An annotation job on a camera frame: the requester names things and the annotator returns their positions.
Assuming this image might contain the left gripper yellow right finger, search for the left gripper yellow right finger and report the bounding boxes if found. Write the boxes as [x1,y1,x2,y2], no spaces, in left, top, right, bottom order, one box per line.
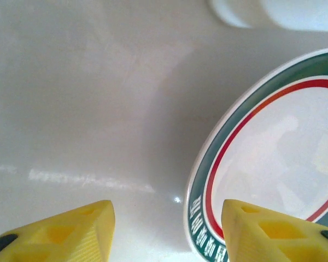
[221,199,328,262]

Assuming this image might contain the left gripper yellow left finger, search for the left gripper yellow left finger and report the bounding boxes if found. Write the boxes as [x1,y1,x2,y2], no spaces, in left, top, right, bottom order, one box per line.
[0,200,115,262]

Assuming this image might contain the green red rimmed plate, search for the green red rimmed plate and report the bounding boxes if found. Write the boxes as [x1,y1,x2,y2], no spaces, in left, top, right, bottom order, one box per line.
[182,46,328,262]

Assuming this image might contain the white plastic bin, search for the white plastic bin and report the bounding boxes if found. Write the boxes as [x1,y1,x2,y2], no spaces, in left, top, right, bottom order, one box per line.
[207,0,328,31]

